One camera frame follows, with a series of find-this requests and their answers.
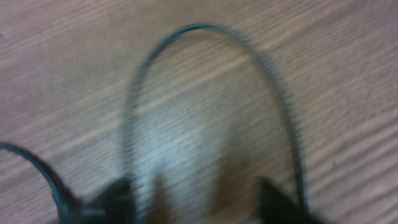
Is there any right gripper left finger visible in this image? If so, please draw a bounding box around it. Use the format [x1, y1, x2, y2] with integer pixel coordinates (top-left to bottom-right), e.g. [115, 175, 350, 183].
[58, 178, 137, 224]

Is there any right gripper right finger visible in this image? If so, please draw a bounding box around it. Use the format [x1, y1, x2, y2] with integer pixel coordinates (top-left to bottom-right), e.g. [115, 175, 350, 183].
[257, 178, 323, 224]

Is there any short black usb cable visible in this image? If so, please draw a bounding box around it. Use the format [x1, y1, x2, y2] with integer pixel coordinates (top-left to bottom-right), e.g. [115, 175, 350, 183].
[0, 21, 310, 224]

